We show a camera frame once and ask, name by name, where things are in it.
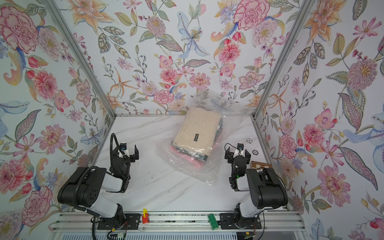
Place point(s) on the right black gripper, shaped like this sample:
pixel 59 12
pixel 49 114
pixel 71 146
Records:
pixel 230 155

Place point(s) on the clear plastic vacuum bag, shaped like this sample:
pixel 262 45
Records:
pixel 214 102

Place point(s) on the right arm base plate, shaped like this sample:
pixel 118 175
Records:
pixel 231 221

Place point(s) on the aluminium front rail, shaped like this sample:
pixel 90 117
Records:
pixel 269 221

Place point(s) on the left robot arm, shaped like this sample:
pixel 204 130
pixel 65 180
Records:
pixel 82 189

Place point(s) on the aluminium corner post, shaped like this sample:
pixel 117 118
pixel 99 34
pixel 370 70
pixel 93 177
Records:
pixel 281 60
pixel 78 53

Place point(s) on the teal cloud pattern blanket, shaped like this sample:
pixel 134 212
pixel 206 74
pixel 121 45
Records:
pixel 198 138

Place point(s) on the green block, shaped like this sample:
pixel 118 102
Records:
pixel 213 222

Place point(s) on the red yellow clamp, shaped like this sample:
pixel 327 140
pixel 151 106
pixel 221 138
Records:
pixel 145 216

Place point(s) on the right aluminium corner post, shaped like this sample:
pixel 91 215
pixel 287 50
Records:
pixel 281 60

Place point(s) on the wooden chessboard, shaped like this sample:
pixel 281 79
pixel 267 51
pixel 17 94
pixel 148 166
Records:
pixel 260 165

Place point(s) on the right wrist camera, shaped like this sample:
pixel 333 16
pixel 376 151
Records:
pixel 240 151

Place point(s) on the left aluminium corner post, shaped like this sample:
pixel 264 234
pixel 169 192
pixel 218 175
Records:
pixel 78 53

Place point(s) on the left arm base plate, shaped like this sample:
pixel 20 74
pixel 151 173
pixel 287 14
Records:
pixel 126 222

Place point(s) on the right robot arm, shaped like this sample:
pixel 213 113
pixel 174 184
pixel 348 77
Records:
pixel 266 190

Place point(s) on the pink folded blanket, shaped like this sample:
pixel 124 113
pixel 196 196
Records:
pixel 186 157

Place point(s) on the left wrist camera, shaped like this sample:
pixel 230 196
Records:
pixel 123 152

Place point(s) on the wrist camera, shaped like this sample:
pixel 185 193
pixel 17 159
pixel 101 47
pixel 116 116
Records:
pixel 123 152
pixel 240 151

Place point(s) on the beige knitted blanket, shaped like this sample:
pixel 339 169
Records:
pixel 201 114

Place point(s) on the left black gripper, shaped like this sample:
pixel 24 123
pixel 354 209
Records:
pixel 132 158

